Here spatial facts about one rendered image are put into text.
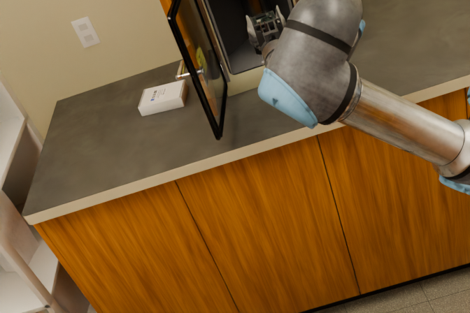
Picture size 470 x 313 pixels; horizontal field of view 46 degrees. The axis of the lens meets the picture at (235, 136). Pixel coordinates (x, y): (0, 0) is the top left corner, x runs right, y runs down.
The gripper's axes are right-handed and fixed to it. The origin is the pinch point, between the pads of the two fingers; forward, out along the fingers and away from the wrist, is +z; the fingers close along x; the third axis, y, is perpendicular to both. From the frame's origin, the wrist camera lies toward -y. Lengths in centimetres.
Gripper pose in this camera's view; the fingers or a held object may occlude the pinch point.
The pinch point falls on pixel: (264, 21)
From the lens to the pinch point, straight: 154.4
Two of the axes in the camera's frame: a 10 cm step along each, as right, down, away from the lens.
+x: -9.5, 3.0, 0.8
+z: -1.3, -6.2, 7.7
